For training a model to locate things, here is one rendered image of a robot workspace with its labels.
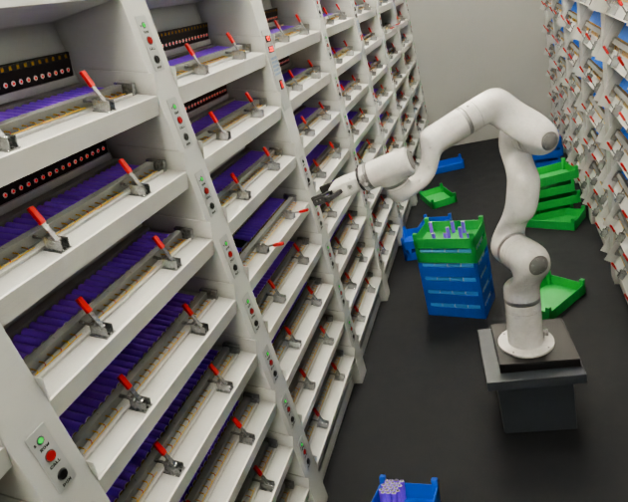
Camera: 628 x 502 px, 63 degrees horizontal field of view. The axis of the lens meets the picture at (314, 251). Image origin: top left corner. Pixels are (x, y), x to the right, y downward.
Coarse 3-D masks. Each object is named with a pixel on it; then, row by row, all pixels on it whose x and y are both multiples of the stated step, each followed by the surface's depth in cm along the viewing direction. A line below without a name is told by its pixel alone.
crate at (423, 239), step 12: (480, 216) 252; (444, 228) 267; (456, 228) 264; (468, 228) 261; (480, 228) 250; (420, 240) 255; (432, 240) 251; (444, 240) 248; (456, 240) 245; (468, 240) 242
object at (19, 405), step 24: (0, 336) 79; (0, 360) 79; (0, 384) 78; (24, 384) 82; (0, 408) 78; (24, 408) 82; (48, 408) 86; (0, 432) 78; (24, 432) 81; (24, 456) 81; (72, 456) 89; (0, 480) 84; (24, 480) 81; (48, 480) 84; (72, 480) 88; (96, 480) 93
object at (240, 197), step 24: (264, 144) 196; (288, 144) 194; (216, 168) 175; (240, 168) 177; (264, 168) 183; (288, 168) 189; (216, 192) 159; (240, 192) 158; (264, 192) 169; (240, 216) 152
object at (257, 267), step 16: (272, 192) 205; (288, 192) 203; (304, 192) 201; (304, 208) 198; (288, 224) 185; (272, 240) 175; (288, 240) 184; (256, 256) 165; (272, 256) 169; (256, 272) 157
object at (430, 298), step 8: (488, 280) 267; (488, 288) 262; (432, 296) 268; (440, 296) 265; (448, 296) 263; (456, 296) 260; (464, 296) 258; (472, 296) 255; (480, 296) 253; (464, 304) 260; (472, 304) 258; (480, 304) 255
